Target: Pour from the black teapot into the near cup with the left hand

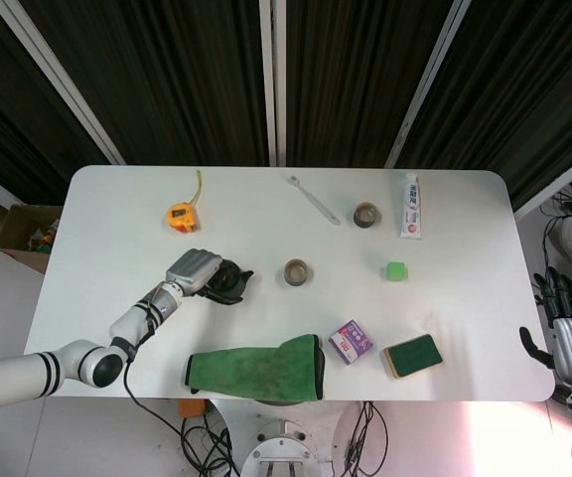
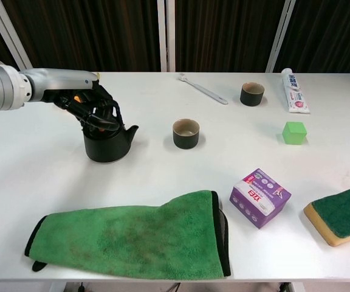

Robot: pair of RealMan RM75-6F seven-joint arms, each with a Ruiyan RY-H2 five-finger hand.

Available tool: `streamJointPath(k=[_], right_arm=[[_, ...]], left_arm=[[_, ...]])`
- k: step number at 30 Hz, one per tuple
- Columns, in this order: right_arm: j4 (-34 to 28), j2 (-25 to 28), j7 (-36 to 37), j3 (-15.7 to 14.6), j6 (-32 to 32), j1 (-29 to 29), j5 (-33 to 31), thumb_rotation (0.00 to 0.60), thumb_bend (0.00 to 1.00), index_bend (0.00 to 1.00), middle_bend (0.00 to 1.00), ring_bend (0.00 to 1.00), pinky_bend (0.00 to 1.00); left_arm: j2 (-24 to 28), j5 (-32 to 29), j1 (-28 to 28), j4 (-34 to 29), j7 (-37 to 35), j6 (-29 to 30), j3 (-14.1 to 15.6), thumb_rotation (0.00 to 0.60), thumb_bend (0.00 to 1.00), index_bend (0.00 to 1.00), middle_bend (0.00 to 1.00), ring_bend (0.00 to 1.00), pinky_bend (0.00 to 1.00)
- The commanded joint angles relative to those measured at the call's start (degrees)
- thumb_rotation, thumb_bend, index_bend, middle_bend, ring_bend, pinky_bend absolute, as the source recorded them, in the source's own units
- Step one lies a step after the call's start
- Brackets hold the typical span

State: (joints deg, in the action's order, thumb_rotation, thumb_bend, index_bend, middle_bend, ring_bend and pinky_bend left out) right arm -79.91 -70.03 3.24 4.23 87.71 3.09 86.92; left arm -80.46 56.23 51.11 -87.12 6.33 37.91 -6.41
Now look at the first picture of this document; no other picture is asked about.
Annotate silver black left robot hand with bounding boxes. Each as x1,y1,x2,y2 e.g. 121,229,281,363
165,247,240,304

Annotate black teapot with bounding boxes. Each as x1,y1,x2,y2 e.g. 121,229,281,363
206,257,255,304

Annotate yellow tape measure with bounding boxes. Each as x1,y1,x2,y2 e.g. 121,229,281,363
165,169,204,234

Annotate dark ceramic teacup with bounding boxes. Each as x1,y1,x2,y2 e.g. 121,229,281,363
283,258,314,288
353,201,383,230

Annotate green microfibre towel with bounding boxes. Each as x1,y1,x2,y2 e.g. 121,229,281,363
182,334,328,401

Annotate orange object under table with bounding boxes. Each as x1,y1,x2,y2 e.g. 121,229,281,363
177,398,207,418

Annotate white toothbrush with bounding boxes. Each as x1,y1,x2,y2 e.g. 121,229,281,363
287,174,342,227

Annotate green yellow sponge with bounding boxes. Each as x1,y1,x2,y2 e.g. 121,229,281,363
379,334,444,382

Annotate white robot torso base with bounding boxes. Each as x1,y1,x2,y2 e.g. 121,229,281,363
214,399,361,477

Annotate purple tissue pack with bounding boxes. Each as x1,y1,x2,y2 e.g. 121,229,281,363
328,319,374,366

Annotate cardboard box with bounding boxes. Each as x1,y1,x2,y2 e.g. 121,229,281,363
0,203,64,274

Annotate green cube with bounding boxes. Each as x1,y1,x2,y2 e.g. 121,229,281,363
381,260,410,283

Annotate white toothpaste tube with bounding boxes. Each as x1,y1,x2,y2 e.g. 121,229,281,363
398,172,425,241

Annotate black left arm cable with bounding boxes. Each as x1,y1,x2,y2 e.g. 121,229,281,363
123,297,188,433

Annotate tangled cables beside device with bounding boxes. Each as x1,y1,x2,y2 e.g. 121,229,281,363
538,191,572,235

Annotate white partition frame post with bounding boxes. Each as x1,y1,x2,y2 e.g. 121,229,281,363
383,0,472,169
0,0,127,166
512,148,572,223
258,0,288,168

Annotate black floor cable bundle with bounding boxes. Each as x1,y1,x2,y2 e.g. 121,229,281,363
345,400,391,477
180,414,240,477

